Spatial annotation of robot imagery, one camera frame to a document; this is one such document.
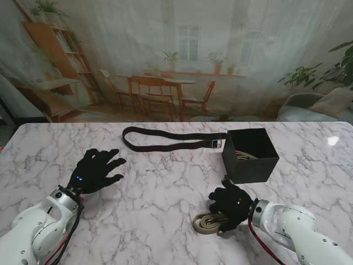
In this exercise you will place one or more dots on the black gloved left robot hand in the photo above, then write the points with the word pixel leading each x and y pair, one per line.
pixel 95 174

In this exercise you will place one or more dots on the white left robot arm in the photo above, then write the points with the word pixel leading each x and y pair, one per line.
pixel 36 234

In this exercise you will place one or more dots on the printed room scene backdrop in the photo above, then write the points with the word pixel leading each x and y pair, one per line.
pixel 176 55

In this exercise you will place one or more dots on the black belt storage box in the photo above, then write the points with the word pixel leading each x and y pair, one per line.
pixel 248 168

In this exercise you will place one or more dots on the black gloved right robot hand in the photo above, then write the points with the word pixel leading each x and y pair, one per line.
pixel 234 205

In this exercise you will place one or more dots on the dark brown braided belt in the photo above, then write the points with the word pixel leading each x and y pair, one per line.
pixel 165 147

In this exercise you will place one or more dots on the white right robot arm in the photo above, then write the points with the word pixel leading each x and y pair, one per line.
pixel 298 232

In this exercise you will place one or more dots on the beige braided belt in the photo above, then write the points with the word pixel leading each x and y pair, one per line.
pixel 207 223
pixel 244 156

